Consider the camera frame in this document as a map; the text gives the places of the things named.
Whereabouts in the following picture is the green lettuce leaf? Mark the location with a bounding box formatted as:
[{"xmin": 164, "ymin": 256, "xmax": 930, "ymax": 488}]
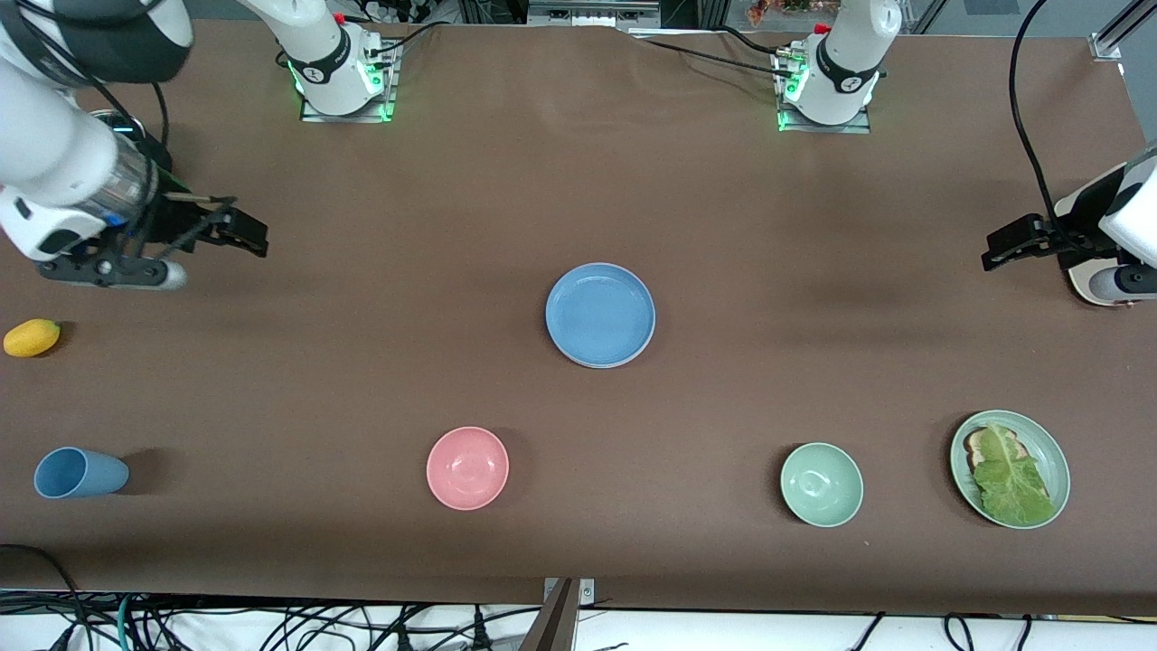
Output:
[{"xmin": 972, "ymin": 421, "xmax": 1057, "ymax": 527}]

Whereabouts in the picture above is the blue cup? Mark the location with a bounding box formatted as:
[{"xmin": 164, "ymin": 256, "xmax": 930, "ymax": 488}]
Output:
[{"xmin": 33, "ymin": 447, "xmax": 130, "ymax": 500}]

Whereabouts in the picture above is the bread slice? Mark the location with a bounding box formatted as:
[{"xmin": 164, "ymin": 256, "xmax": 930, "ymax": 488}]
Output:
[{"xmin": 964, "ymin": 427, "xmax": 1027, "ymax": 473}]

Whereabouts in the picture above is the green bowl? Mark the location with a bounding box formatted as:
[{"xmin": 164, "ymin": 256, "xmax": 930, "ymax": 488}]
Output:
[{"xmin": 780, "ymin": 441, "xmax": 864, "ymax": 528}]

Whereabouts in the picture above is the yellow lemon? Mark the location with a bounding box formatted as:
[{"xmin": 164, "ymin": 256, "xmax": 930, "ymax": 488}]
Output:
[{"xmin": 3, "ymin": 318, "xmax": 61, "ymax": 359}]

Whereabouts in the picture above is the green plate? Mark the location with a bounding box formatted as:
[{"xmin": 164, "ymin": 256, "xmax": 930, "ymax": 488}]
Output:
[{"xmin": 949, "ymin": 410, "xmax": 1071, "ymax": 530}]

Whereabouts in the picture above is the aluminium frame profile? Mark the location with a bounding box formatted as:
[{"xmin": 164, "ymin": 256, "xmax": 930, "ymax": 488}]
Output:
[{"xmin": 527, "ymin": 0, "xmax": 661, "ymax": 28}]

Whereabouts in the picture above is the aluminium corner rail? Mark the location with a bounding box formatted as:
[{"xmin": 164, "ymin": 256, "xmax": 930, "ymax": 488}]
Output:
[{"xmin": 1089, "ymin": 0, "xmax": 1157, "ymax": 62}]

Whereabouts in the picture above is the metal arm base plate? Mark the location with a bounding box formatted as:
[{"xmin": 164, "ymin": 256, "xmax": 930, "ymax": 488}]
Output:
[
  {"xmin": 776, "ymin": 50, "xmax": 873, "ymax": 135},
  {"xmin": 300, "ymin": 41, "xmax": 399, "ymax": 123}
]

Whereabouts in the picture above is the pink bowl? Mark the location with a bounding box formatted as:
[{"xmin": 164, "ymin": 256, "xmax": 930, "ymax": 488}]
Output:
[{"xmin": 426, "ymin": 426, "xmax": 510, "ymax": 512}]

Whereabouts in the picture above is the brown table cover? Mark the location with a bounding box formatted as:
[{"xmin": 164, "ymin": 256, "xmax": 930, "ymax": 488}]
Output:
[{"xmin": 0, "ymin": 16, "xmax": 1157, "ymax": 618}]

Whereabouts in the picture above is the colourful plastic food pile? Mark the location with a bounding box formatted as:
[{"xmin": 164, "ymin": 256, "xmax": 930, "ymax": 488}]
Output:
[{"xmin": 748, "ymin": 0, "xmax": 842, "ymax": 24}]

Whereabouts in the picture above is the blue plate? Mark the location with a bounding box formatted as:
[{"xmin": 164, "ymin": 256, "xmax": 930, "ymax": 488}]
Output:
[{"xmin": 545, "ymin": 262, "xmax": 657, "ymax": 369}]

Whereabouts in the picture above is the brown wooden post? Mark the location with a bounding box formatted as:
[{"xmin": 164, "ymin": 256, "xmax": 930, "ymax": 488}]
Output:
[{"xmin": 520, "ymin": 579, "xmax": 579, "ymax": 651}]

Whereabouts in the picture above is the metal table clamp bracket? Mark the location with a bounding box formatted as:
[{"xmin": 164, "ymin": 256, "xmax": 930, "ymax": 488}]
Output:
[{"xmin": 542, "ymin": 577, "xmax": 596, "ymax": 651}]

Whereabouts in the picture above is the cream toaster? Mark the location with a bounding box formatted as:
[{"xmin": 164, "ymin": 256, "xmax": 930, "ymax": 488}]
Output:
[{"xmin": 1054, "ymin": 190, "xmax": 1142, "ymax": 309}]

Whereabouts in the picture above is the glass lid with blue knob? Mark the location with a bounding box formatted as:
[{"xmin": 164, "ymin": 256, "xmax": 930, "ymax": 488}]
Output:
[{"xmin": 89, "ymin": 108, "xmax": 147, "ymax": 146}]

